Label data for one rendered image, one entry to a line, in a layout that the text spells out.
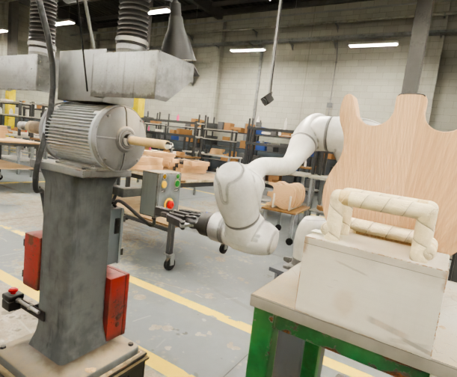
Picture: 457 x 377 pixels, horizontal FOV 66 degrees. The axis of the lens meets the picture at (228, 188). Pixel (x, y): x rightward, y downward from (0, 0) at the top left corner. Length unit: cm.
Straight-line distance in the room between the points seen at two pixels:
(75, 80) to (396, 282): 130
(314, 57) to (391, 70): 254
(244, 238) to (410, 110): 52
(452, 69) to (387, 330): 1165
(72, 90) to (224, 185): 87
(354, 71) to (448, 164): 1173
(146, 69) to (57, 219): 75
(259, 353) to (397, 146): 60
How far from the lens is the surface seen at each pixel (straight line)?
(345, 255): 77
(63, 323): 169
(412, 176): 94
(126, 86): 120
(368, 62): 1260
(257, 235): 97
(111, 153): 138
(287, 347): 190
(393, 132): 95
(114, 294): 177
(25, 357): 185
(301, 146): 128
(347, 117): 98
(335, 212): 78
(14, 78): 178
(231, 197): 87
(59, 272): 164
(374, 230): 93
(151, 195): 159
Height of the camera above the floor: 128
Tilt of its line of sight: 7 degrees down
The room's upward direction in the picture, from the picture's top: 7 degrees clockwise
